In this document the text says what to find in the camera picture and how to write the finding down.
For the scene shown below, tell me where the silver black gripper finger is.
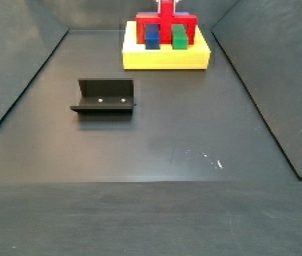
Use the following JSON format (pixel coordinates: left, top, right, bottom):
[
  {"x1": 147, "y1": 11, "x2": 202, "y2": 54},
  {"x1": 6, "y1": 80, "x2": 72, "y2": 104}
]
[{"x1": 155, "y1": 0, "x2": 161, "y2": 14}]

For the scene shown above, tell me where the black angle bracket holder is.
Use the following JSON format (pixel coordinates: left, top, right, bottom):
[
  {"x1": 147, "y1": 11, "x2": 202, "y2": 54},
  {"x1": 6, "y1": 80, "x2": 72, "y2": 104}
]
[{"x1": 71, "y1": 78, "x2": 135, "y2": 113}]

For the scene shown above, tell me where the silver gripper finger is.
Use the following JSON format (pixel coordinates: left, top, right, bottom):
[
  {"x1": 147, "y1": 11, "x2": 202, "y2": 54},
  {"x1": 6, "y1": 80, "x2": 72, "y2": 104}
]
[{"x1": 172, "y1": 0, "x2": 180, "y2": 13}]

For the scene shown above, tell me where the red cross-shaped block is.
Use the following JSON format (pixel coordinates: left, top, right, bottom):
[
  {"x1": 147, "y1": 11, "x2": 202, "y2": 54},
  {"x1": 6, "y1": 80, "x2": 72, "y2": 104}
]
[{"x1": 135, "y1": 0, "x2": 198, "y2": 45}]

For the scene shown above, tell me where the yellow puzzle board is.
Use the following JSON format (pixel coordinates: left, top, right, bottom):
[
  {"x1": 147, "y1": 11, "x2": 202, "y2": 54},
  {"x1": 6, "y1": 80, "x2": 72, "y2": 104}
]
[{"x1": 121, "y1": 21, "x2": 211, "y2": 70}]

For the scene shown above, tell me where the green bar block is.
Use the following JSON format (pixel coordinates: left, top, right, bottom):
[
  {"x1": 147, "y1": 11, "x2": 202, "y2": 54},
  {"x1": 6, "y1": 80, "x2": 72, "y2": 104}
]
[{"x1": 172, "y1": 24, "x2": 188, "y2": 50}]

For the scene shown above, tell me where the blue bar block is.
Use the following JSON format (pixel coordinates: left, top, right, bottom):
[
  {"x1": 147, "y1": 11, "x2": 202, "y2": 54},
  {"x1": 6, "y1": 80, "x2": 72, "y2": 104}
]
[{"x1": 144, "y1": 24, "x2": 160, "y2": 50}]

